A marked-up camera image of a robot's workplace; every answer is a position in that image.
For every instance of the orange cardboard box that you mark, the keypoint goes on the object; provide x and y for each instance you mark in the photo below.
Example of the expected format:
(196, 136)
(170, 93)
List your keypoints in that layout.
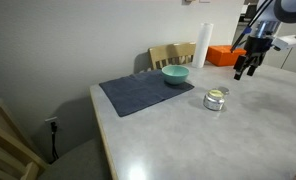
(223, 56)

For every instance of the wooden chair with slatted back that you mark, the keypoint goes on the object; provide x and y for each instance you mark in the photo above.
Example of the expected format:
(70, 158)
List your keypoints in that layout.
(171, 50)

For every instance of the white paper towel roll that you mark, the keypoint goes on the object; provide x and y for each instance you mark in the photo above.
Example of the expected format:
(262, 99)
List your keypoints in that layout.
(203, 45)

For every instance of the teal bowl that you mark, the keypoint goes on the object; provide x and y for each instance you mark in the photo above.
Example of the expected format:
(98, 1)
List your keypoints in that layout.
(175, 74)

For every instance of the silver container with yellow candle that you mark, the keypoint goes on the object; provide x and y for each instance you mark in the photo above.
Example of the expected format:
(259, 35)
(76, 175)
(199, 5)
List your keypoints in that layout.
(214, 101)

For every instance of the wooden chair with grey seat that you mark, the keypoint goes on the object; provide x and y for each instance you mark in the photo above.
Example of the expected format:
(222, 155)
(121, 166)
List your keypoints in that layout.
(8, 141)

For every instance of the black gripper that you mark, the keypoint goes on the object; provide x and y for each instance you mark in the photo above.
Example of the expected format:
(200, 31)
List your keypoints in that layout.
(257, 46)

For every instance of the white wall outlet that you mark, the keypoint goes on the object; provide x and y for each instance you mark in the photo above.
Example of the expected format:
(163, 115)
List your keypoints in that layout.
(52, 120)

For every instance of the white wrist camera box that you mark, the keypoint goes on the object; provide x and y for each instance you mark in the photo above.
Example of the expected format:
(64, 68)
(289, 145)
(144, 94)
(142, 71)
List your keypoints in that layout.
(288, 42)

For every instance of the dark blue cloth placemat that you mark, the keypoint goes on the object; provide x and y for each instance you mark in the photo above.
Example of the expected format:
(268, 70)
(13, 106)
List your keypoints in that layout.
(138, 91)

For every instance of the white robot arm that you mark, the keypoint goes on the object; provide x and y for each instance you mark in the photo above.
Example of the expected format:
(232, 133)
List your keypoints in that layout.
(294, 10)

